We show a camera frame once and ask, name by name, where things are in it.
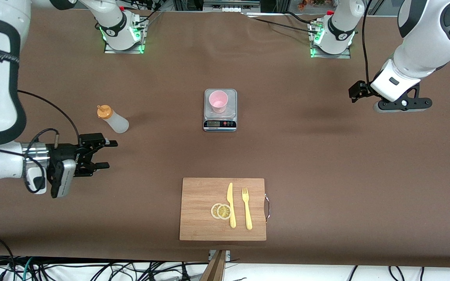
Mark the yellow plastic knife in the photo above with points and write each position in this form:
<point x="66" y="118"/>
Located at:
<point x="233" y="218"/>

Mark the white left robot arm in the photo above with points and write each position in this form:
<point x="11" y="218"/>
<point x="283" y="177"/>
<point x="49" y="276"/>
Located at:
<point x="424" y="47"/>

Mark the white power strip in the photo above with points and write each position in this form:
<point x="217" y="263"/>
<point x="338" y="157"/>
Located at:
<point x="232" y="9"/>

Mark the brown table cover sheet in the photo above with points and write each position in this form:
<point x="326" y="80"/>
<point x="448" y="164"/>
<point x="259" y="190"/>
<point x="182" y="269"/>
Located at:
<point x="326" y="187"/>

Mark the small orange item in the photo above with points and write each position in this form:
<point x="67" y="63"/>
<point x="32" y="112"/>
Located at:
<point x="302" y="4"/>

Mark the lemon slice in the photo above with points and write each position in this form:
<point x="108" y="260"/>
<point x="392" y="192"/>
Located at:
<point x="213" y="211"/>
<point x="224" y="212"/>

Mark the aluminium frame rail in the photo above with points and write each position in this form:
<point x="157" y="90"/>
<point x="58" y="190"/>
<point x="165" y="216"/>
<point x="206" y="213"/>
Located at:
<point x="213" y="4"/>

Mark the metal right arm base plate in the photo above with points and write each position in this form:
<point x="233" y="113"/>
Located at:
<point x="111" y="51"/>

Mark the translucent squeeze bottle orange cap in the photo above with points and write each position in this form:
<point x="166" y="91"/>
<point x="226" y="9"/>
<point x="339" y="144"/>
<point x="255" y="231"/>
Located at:
<point x="117" y="124"/>

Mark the bamboo cutting board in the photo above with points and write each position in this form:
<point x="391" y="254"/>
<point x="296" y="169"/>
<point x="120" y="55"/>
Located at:
<point x="199" y="203"/>

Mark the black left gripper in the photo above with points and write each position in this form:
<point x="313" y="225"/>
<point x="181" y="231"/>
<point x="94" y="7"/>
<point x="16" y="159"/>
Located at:
<point x="358" y="92"/>

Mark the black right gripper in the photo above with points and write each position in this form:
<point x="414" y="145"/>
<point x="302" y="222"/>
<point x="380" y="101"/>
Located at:
<point x="64" y="152"/>

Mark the wooden post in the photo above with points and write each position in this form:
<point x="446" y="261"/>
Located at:
<point x="215" y="269"/>

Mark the pink plastic cup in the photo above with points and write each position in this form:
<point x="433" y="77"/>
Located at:
<point x="219" y="102"/>

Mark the yellow plastic fork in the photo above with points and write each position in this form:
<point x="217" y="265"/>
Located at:
<point x="248" y="218"/>

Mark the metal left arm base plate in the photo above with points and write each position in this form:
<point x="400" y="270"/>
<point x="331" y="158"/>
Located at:
<point x="342" y="56"/>

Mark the silver digital kitchen scale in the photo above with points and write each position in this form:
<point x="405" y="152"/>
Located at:
<point x="220" y="125"/>

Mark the small metal bracket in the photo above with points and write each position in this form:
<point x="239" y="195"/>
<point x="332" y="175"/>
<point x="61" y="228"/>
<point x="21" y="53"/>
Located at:
<point x="227" y="255"/>

